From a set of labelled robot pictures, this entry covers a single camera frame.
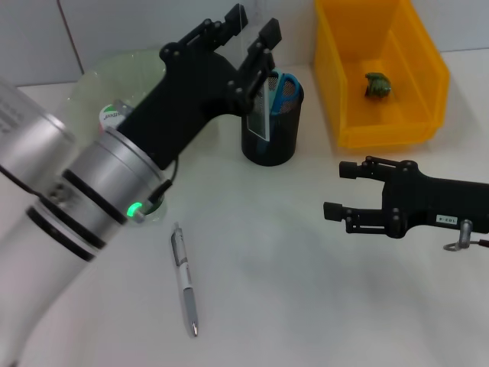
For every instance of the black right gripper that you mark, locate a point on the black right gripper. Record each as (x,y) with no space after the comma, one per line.
(439,202)

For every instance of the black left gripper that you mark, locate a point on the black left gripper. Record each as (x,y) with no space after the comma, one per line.
(183,99)

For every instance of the blue scissors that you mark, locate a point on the blue scissors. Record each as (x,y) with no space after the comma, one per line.
(286,89)

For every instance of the transparent plastic ruler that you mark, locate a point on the transparent plastic ruler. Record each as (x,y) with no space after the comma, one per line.
(261,114)

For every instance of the clear green-label water bottle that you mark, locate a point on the clear green-label water bottle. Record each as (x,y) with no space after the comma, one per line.
(109,116)

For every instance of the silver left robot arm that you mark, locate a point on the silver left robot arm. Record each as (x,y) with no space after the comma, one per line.
(46,267)

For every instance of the black mesh pen holder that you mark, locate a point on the black mesh pen holder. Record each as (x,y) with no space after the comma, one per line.
(282,137)

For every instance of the green glass fruit bowl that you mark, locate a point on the green glass fruit bowl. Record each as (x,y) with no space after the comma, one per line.
(114,72)

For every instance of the silver ballpoint pen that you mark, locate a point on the silver ballpoint pen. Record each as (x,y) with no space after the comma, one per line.
(183,264)

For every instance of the yellow plastic bin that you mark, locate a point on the yellow plastic bin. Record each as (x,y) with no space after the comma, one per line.
(405,114)

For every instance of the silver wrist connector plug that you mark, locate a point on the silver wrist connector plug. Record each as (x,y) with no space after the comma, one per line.
(122,107)

